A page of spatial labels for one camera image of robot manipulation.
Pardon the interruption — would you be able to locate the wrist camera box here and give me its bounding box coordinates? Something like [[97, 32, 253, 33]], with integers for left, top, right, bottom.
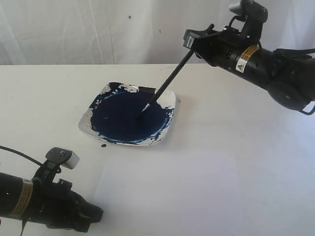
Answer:
[[229, 0, 268, 23], [45, 147, 80, 170]]

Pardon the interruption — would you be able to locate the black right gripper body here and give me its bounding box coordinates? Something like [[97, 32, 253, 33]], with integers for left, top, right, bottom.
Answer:
[[194, 28, 249, 73]]

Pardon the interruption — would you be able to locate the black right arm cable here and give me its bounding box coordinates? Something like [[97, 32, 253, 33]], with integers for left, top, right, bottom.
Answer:
[[297, 100, 315, 116]]

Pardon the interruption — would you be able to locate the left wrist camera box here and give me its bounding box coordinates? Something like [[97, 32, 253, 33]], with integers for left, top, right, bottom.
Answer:
[[45, 147, 80, 170]]

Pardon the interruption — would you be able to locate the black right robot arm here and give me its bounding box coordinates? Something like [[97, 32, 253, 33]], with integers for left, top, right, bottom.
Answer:
[[184, 28, 315, 116]]

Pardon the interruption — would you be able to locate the white plate with blue paint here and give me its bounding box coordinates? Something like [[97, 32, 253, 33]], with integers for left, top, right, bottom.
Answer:
[[78, 82, 176, 146]]

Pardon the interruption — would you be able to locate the white paper sheet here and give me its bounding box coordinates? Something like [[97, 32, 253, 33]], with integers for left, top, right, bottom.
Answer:
[[91, 151, 246, 236]]

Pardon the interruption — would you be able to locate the white backdrop curtain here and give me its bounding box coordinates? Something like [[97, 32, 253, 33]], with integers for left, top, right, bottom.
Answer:
[[0, 0, 315, 66]]

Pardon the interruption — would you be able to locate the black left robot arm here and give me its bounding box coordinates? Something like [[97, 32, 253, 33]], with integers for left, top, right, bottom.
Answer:
[[0, 173, 104, 233]]

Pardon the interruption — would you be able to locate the black left camera cable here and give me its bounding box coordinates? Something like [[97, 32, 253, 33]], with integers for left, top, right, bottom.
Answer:
[[0, 145, 45, 167]]

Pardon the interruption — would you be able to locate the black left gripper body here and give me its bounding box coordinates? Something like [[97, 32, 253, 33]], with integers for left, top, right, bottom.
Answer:
[[27, 180, 84, 232]]

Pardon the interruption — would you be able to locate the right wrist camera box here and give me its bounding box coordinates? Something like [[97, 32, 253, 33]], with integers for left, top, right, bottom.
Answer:
[[229, 0, 268, 23]]

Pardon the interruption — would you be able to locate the black paintbrush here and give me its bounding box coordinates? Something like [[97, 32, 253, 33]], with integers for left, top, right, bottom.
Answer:
[[138, 24, 215, 120]]

